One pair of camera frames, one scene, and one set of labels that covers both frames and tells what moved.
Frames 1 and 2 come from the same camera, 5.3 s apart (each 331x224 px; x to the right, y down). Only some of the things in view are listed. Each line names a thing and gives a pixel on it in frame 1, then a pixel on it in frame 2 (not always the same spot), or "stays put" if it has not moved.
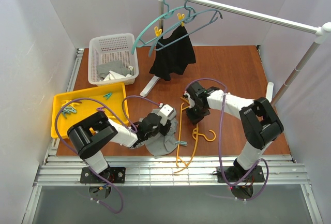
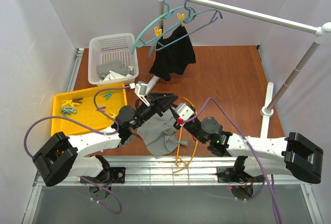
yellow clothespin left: x=158 y=31 stays put
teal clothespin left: x=68 y=110 stays put
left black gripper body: x=163 y=128 → x=154 y=102
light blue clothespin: x=182 y=143 stays put
